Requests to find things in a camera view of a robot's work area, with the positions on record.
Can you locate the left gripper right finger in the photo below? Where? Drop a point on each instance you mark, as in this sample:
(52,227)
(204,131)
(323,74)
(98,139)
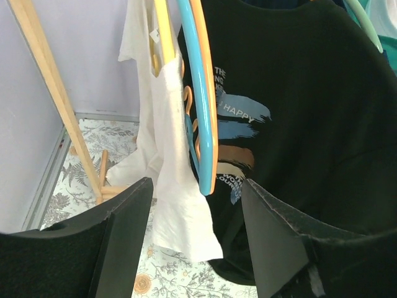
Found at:
(295,255)

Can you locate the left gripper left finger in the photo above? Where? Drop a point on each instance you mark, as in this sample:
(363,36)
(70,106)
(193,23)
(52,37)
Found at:
(93,254)

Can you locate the black t shirt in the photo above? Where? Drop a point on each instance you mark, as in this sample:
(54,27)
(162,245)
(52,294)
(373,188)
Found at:
(306,108)

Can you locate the white hanging t shirt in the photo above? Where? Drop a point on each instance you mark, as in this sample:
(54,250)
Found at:
(182,220)

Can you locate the blue hanger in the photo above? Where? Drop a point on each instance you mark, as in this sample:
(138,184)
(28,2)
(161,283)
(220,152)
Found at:
(198,99)

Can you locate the pale yellow hanger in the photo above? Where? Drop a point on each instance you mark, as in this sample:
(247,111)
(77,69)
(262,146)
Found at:
(165,37)

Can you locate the teal hanging t shirt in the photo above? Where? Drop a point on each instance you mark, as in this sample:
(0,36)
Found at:
(382,13)

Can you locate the mint green hanger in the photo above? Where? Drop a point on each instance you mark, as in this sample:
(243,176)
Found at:
(365,22)

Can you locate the wooden clothes rack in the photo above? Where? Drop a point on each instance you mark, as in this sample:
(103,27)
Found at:
(33,32)

